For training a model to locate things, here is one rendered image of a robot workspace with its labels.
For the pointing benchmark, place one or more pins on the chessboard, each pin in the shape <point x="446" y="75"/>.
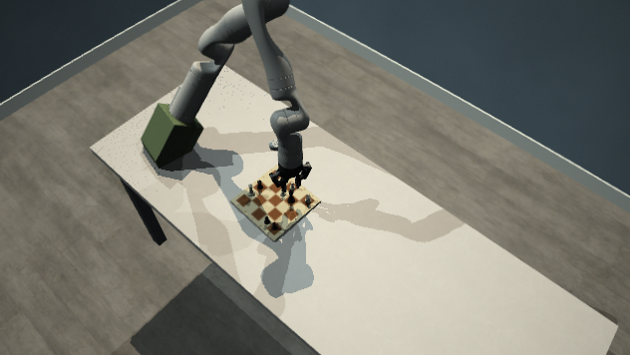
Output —
<point x="269" y="202"/>

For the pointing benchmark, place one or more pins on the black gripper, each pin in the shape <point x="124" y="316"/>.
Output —
<point x="290" y="173"/>

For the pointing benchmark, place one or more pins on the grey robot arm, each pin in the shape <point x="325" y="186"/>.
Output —
<point x="233" y="28"/>

